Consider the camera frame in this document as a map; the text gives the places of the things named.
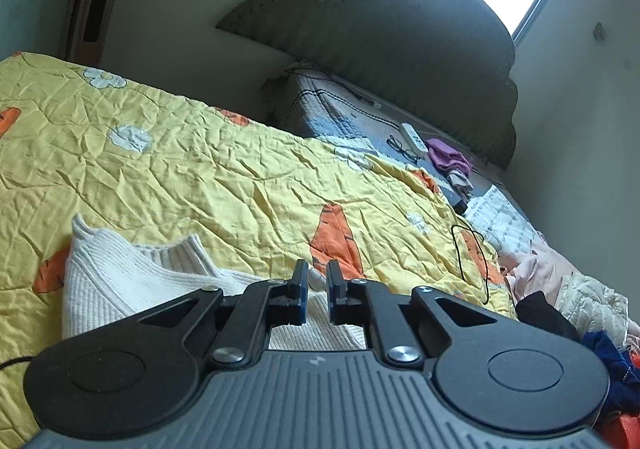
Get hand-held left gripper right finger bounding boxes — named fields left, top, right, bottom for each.
left=325, top=260, right=506, bottom=370

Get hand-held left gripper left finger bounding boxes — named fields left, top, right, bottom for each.
left=137, top=259, right=311, bottom=370

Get white knit sweater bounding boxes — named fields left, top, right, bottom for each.
left=61, top=214, right=369, bottom=353

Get yellow carrot print blanket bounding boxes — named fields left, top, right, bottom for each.
left=0, top=52, right=518, bottom=445

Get black eyeglasses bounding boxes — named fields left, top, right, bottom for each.
left=387, top=135, right=422, bottom=164

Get beige folded cloth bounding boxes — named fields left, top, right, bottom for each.
left=446, top=169, right=474, bottom=199

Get white power strip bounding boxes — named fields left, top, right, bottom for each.
left=399, top=123, right=429, bottom=158

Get purple cloth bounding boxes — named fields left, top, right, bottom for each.
left=425, top=138, right=472, bottom=177

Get white patterned pillow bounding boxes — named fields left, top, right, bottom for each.
left=465, top=185, right=540, bottom=261

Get grey patterned pillow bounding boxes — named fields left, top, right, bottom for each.
left=260, top=62, right=506, bottom=211

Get pink garment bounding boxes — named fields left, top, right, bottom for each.
left=497, top=234, right=572, bottom=304

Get black garment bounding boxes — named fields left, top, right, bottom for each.
left=515, top=290, right=582, bottom=343

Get dark grey padded headboard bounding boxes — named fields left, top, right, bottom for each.
left=216, top=0, right=519, bottom=171

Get cream puffer jacket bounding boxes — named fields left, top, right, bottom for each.
left=552, top=274, right=632, bottom=346

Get dark blue garment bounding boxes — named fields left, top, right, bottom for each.
left=582, top=331, right=640, bottom=416

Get black looped cable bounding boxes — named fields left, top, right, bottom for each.
left=450, top=224, right=494, bottom=306

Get thin black cable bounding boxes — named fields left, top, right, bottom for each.
left=0, top=355, right=34, bottom=372

